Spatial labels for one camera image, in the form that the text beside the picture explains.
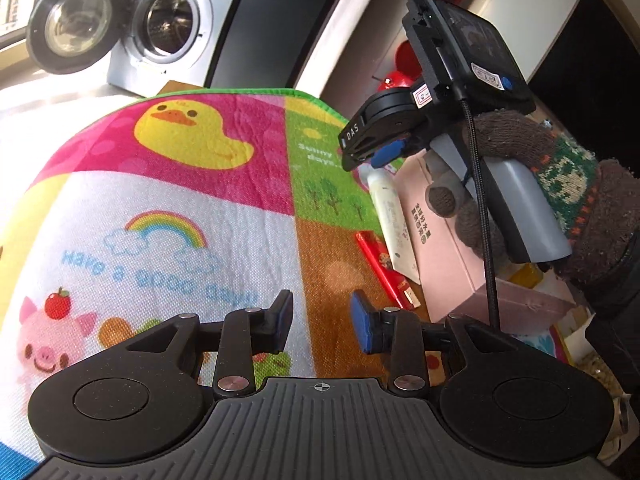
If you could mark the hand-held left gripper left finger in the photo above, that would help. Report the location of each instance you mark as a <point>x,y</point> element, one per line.
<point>284,317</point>

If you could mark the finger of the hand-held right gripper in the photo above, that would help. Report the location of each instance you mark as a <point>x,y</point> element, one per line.
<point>389,154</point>

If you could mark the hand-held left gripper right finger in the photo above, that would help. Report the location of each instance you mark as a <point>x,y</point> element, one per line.
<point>361,322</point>

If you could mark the white tube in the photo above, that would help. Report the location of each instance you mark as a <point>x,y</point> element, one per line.
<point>395,215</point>

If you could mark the pink cardboard box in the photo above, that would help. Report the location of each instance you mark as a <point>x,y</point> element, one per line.
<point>450,270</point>

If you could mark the person's right hand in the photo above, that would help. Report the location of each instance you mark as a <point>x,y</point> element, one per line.
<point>590,195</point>

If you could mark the red trash bin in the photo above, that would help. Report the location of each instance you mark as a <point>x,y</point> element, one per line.
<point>405,70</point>

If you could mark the red flat box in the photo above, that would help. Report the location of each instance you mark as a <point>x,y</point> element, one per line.
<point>387,270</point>

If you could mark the white tall cabinet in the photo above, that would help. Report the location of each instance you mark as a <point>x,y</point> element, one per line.
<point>525,0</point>

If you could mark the colourful cartoon play mat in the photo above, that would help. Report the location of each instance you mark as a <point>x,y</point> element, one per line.
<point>175,210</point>

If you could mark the tall grey panel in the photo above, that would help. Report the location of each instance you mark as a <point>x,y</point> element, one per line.
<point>250,20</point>

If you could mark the silver washing machine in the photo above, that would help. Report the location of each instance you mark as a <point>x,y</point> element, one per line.
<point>170,15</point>

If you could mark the black round washing machine door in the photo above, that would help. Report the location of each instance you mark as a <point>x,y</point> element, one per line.
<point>75,22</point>

